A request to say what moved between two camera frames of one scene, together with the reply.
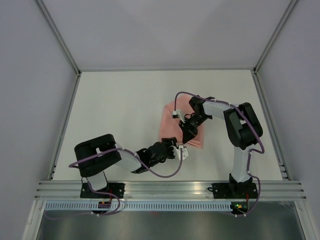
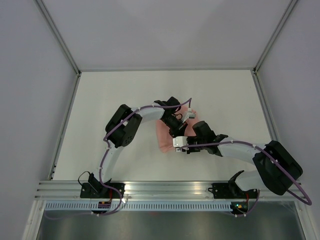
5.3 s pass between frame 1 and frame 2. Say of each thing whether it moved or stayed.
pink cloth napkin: moved
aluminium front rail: stayed
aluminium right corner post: stayed
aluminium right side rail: stayed
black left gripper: moved
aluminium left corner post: stayed
